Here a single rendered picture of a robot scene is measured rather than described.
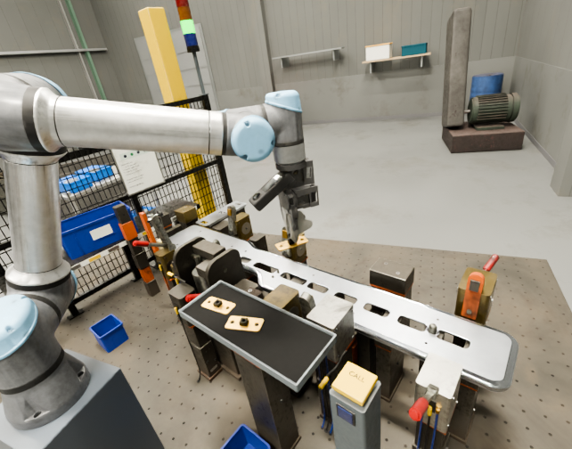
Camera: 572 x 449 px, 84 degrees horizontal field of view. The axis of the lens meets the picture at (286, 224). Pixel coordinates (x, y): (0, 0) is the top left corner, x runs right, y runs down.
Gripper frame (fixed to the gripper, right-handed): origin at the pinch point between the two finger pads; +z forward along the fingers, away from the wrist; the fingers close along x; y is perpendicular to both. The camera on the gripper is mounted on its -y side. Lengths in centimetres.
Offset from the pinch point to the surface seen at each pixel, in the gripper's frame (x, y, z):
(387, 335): -18.5, 16.8, 25.9
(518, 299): -5, 90, 54
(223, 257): 13.5, -17.4, 7.7
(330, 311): -14.4, 3.2, 15.1
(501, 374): -39, 32, 26
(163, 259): 51, -38, 23
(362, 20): 667, 450, -113
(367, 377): -36.9, -1.2, 10.5
